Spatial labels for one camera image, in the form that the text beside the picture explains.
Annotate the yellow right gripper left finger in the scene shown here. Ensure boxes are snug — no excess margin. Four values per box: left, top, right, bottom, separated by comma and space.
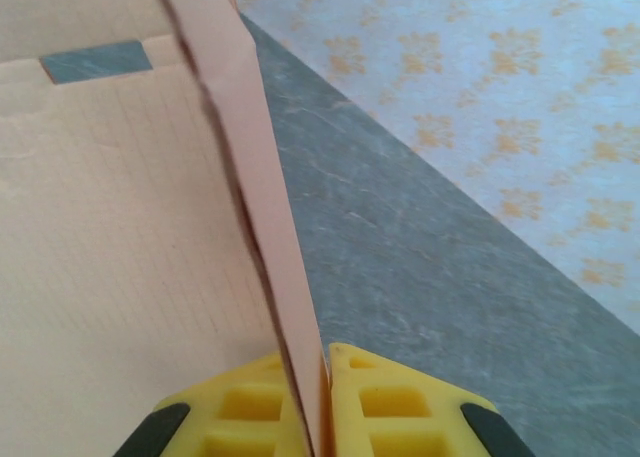
113, 350, 314, 457

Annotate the pink paper box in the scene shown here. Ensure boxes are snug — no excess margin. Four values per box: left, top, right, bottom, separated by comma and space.
0, 0, 332, 457

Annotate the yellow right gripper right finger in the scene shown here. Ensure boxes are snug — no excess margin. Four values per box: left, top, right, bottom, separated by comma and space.
327, 342, 537, 457

